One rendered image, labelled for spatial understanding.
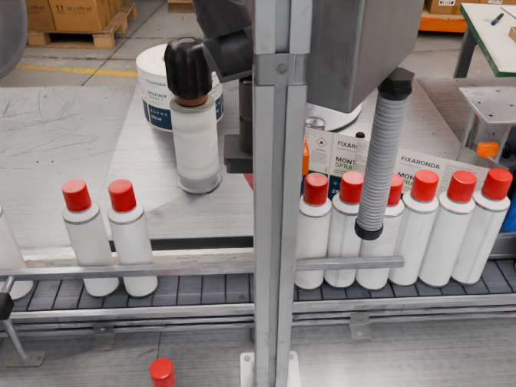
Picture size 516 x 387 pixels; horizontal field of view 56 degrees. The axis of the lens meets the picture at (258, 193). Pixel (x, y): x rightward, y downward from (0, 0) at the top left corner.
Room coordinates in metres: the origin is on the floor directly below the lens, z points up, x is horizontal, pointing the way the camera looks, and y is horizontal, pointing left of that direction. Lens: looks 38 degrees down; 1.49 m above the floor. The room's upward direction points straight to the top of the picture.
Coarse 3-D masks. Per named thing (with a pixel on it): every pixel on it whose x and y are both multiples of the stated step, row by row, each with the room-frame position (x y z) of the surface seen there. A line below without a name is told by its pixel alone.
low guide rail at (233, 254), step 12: (156, 252) 0.57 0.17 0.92; (168, 252) 0.57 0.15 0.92; (180, 252) 0.57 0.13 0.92; (192, 252) 0.57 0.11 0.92; (204, 252) 0.57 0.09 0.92; (216, 252) 0.57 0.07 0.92; (228, 252) 0.57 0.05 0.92; (240, 252) 0.57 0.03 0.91; (252, 252) 0.57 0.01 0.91; (36, 264) 0.55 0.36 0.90; (48, 264) 0.55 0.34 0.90; (60, 264) 0.56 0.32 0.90; (72, 264) 0.56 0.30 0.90
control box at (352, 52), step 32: (320, 0) 0.38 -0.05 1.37; (352, 0) 0.36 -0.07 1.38; (384, 0) 0.39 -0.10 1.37; (416, 0) 0.47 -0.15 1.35; (320, 32) 0.38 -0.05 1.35; (352, 32) 0.36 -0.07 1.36; (384, 32) 0.40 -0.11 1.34; (416, 32) 0.49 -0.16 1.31; (320, 64) 0.38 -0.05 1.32; (352, 64) 0.36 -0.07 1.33; (384, 64) 0.42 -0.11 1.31; (320, 96) 0.37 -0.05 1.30; (352, 96) 0.36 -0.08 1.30
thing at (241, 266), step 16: (384, 256) 0.51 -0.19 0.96; (400, 256) 0.51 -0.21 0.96; (0, 272) 0.48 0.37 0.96; (16, 272) 0.48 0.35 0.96; (32, 272) 0.48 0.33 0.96; (48, 272) 0.48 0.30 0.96; (64, 272) 0.48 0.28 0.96; (80, 272) 0.48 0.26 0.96; (96, 272) 0.48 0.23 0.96; (112, 272) 0.48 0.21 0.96; (128, 272) 0.49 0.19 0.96; (144, 272) 0.49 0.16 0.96; (160, 272) 0.49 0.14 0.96; (176, 272) 0.49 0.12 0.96; (192, 272) 0.49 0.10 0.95; (208, 272) 0.49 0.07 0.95; (224, 272) 0.49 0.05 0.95; (240, 272) 0.49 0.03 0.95
